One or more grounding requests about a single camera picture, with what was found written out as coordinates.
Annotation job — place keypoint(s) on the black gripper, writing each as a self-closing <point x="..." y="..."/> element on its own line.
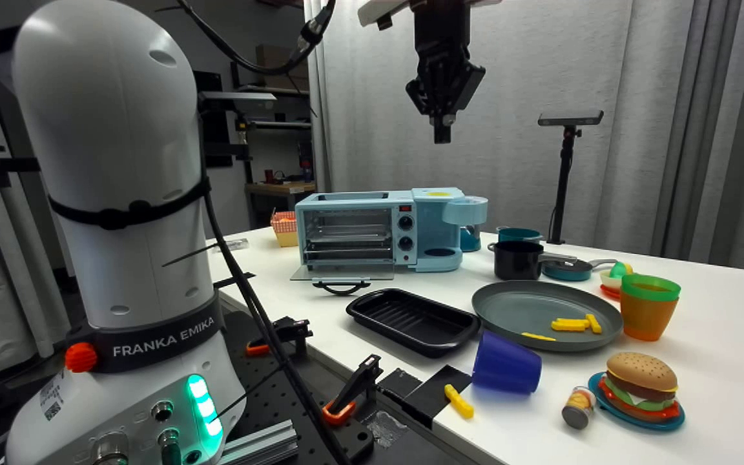
<point x="443" y="35"/>

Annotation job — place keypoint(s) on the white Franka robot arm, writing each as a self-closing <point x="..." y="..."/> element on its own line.
<point x="115" y="171"/>

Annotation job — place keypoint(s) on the light blue toaster oven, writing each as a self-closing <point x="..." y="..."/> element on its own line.
<point x="425" y="215"/>

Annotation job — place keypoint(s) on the grey curtain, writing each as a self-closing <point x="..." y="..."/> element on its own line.
<point x="517" y="129"/>

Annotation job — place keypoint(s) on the teal toy pot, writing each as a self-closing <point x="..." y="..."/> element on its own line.
<point x="517" y="234"/>

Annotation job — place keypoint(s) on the dark metal shelf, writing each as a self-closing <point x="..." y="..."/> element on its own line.
<point x="278" y="126"/>

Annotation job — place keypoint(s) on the black toy pot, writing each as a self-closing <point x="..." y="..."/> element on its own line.
<point x="517" y="259"/>

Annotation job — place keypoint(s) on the orange plastic bowl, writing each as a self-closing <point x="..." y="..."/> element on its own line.
<point x="286" y="228"/>

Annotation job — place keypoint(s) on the black ribbed baking tray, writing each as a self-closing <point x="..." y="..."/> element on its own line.
<point x="412" y="322"/>

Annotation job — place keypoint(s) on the grey round plate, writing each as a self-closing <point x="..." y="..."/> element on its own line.
<point x="527" y="308"/>

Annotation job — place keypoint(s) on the green yellow toy food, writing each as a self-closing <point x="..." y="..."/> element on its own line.
<point x="620" y="275"/>

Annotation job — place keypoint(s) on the yellow toy fry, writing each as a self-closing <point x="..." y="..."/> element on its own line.
<point x="459" y="402"/>
<point x="568" y="322"/>
<point x="537" y="336"/>
<point x="596" y="324"/>
<point x="568" y="330"/>

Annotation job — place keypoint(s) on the small red plate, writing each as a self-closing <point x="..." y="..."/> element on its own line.
<point x="611" y="292"/>

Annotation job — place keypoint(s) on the blue plastic cup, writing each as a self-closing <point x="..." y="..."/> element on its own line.
<point x="504" y="366"/>

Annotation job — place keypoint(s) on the orange cup green rim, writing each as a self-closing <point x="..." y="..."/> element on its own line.
<point x="646" y="310"/>

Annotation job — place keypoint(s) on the small toy food can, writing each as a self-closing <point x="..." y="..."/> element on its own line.
<point x="578" y="408"/>

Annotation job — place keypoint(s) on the toy hamburger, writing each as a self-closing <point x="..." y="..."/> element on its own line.
<point x="642" y="384"/>

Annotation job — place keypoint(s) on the black perforated mounting board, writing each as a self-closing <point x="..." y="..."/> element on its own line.
<point x="389" y="441"/>

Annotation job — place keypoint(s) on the small teal plate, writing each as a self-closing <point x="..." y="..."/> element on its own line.
<point x="618" y="417"/>

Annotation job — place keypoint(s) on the black camera tripod stand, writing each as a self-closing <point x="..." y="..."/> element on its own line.
<point x="567" y="171"/>

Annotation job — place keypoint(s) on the aluminium profile rail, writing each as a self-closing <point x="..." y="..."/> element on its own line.
<point x="260" y="443"/>

